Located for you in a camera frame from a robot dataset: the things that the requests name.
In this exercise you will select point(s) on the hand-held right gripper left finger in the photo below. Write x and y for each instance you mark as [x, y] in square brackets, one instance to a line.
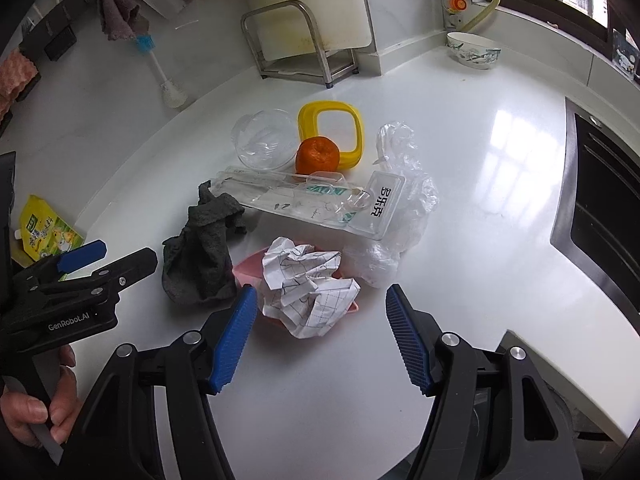
[235, 340]

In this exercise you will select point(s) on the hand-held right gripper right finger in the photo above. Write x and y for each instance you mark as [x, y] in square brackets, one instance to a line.
[405, 340]

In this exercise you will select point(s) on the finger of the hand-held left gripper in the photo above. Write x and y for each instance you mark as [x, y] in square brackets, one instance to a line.
[135, 265]
[82, 255]

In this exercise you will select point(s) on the dark grey cloth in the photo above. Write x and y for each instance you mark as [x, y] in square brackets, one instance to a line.
[205, 250]

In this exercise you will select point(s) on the pink plastic dish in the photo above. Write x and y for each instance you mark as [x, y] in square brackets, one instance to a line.
[247, 267]

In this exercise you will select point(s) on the clear plastic bag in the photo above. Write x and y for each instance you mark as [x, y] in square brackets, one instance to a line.
[395, 255]

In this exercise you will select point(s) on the checked paper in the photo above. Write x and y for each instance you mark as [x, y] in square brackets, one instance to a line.
[310, 285]

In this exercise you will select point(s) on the clear round plastic container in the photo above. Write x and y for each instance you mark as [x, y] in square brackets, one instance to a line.
[262, 142]

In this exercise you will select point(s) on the yellow square lid frame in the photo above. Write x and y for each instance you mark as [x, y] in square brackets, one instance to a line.
[306, 120]

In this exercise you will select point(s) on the person's left hand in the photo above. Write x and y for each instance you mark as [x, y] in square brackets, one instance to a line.
[25, 415]

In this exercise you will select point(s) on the yellow seasoning pouch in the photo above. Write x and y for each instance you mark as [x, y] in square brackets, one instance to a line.
[40, 230]

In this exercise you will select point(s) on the clear plastic blister package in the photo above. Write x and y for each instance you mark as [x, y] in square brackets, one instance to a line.
[300, 205]

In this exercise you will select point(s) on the pink sponge cloth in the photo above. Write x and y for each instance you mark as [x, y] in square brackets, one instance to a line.
[17, 77]

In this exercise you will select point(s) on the orange tangerine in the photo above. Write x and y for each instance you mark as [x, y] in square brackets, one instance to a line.
[316, 156]

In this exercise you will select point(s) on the black kitchen sink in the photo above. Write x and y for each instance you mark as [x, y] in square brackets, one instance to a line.
[600, 220]

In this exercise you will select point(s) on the grey-brown hanging rag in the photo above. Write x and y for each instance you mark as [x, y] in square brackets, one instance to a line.
[117, 10]

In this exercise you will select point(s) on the metal rack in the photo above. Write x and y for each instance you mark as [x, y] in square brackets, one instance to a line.
[320, 55]

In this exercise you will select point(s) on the patterned ceramic bowl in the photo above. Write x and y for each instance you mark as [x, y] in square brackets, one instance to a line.
[472, 52]

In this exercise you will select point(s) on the small orange-capped bottle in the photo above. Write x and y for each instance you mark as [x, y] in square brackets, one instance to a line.
[456, 5]

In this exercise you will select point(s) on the glass mug with cartoon print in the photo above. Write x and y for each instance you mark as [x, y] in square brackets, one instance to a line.
[627, 57]

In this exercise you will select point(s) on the black wall hook rail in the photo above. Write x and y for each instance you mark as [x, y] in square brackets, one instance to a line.
[55, 42]

